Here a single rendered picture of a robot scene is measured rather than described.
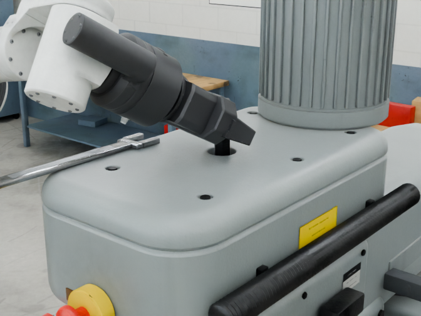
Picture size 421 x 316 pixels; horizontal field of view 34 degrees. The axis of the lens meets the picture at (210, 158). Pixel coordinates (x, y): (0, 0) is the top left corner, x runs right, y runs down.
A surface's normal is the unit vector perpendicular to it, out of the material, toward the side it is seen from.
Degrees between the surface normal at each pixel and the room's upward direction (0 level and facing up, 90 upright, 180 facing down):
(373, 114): 90
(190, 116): 90
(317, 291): 90
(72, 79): 73
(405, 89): 90
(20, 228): 0
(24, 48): 81
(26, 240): 0
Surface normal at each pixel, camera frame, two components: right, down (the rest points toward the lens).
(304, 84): -0.43, 0.29
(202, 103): 0.58, 0.26
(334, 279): 0.77, 0.20
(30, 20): 0.35, 0.70
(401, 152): 0.00, -0.95
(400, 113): -0.67, 0.23
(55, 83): 0.14, -0.17
